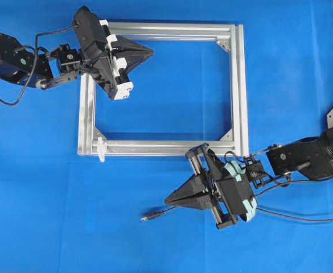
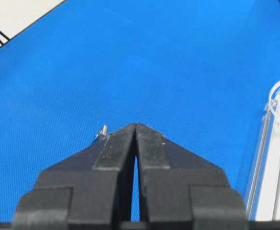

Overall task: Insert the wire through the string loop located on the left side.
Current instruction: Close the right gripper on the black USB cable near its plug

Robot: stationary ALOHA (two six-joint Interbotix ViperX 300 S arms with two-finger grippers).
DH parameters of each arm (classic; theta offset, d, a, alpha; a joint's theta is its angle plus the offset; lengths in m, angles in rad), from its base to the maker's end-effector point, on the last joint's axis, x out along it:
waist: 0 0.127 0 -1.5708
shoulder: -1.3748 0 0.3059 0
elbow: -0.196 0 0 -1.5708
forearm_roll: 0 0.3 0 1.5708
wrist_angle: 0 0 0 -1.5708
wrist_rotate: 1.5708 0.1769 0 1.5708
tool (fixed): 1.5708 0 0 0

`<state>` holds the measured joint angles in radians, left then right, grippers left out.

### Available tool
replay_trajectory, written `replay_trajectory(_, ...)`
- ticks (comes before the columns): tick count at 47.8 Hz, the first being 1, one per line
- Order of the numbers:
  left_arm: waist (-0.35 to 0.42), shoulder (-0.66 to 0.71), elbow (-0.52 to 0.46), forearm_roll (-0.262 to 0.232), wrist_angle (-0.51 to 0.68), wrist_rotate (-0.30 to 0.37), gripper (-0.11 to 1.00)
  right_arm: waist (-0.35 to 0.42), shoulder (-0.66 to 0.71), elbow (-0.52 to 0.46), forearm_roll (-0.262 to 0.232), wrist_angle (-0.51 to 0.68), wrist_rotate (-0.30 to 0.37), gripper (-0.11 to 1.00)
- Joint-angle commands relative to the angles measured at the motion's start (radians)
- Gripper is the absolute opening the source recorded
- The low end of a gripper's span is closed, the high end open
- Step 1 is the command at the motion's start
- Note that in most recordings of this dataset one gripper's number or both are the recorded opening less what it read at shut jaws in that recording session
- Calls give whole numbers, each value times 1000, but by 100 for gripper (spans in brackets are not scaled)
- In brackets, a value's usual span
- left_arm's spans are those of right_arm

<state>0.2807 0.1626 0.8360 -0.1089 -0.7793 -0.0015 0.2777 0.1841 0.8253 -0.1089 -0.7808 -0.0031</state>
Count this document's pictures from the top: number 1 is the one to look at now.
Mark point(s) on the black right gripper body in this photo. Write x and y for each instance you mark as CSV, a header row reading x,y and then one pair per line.
x,y
204,161

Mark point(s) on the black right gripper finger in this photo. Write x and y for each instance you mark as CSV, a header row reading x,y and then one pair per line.
x,y
201,201
193,190

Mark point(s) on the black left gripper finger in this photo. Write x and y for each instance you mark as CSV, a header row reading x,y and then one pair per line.
x,y
129,48
132,61

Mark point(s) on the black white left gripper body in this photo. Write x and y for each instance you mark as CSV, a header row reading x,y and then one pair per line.
x,y
99,61

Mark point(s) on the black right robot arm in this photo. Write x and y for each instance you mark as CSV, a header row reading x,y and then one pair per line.
x,y
312,157

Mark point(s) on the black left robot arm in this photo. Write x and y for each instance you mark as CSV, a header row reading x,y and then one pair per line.
x,y
37,67

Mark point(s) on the white zip tie loop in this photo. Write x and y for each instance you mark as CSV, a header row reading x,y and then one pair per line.
x,y
101,149

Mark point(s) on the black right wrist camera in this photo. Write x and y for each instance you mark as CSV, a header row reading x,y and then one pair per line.
x,y
236,191

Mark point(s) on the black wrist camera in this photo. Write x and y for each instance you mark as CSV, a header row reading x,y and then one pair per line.
x,y
236,191
91,35

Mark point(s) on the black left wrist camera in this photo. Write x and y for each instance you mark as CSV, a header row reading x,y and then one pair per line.
x,y
91,35

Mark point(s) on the silver aluminium extrusion frame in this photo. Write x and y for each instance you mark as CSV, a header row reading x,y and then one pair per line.
x,y
229,37

